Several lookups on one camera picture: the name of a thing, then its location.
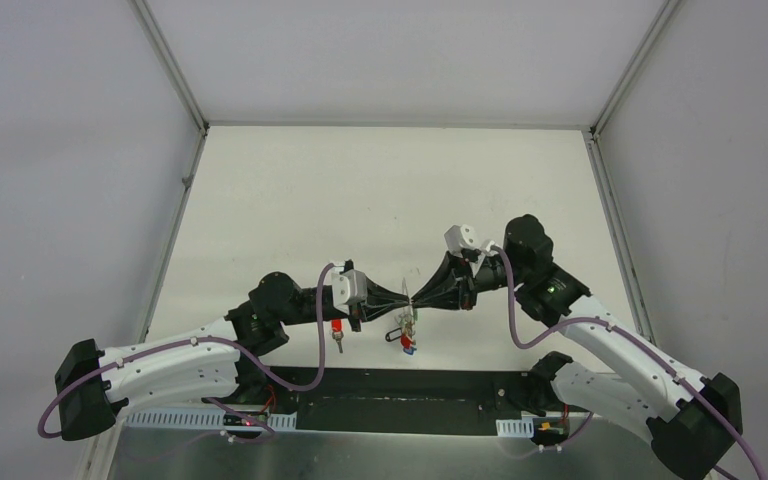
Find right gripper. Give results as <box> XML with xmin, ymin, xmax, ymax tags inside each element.
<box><xmin>410</xmin><ymin>251</ymin><xmax>527</xmax><ymax>311</ymax></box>

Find metal keyring plate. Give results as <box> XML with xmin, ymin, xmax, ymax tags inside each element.
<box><xmin>399</xmin><ymin>278</ymin><xmax>418</xmax><ymax>327</ymax></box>

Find green tag key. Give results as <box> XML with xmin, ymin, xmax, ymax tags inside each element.
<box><xmin>401</xmin><ymin>316</ymin><xmax>416</xmax><ymax>335</ymax></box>

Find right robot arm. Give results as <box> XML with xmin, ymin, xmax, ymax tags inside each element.
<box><xmin>411</xmin><ymin>214</ymin><xmax>743</xmax><ymax>479</ymax></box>

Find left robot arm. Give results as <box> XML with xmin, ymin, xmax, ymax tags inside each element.
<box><xmin>37</xmin><ymin>262</ymin><xmax>410</xmax><ymax>441</ymax></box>

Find red tag key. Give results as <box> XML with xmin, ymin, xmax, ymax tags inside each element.
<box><xmin>330</xmin><ymin>319</ymin><xmax>344</xmax><ymax>354</ymax></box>

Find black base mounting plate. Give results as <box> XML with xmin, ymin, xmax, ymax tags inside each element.
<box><xmin>222</xmin><ymin>368</ymin><xmax>563</xmax><ymax>436</ymax></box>

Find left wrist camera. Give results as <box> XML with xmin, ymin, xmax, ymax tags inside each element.
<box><xmin>331</xmin><ymin>269</ymin><xmax>367</xmax><ymax>312</ymax></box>

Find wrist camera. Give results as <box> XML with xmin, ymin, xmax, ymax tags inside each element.
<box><xmin>331</xmin><ymin>269</ymin><xmax>367</xmax><ymax>312</ymax></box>
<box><xmin>444</xmin><ymin>224</ymin><xmax>480</xmax><ymax>257</ymax></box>

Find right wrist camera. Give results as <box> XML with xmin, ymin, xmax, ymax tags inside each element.
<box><xmin>444</xmin><ymin>224</ymin><xmax>480</xmax><ymax>257</ymax></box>

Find aluminium front rail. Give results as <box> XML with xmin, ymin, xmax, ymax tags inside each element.
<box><xmin>100</xmin><ymin>370</ymin><xmax>699</xmax><ymax>421</ymax></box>

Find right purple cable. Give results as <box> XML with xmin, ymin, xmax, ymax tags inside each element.
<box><xmin>493</xmin><ymin>245</ymin><xmax>768</xmax><ymax>480</ymax></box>

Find purple cable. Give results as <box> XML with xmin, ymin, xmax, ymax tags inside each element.
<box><xmin>36</xmin><ymin>262</ymin><xmax>346</xmax><ymax>445</ymax></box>
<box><xmin>493</xmin><ymin>245</ymin><xmax>768</xmax><ymax>480</ymax></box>

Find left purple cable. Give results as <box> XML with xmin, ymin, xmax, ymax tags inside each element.
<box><xmin>36</xmin><ymin>262</ymin><xmax>346</xmax><ymax>445</ymax></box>

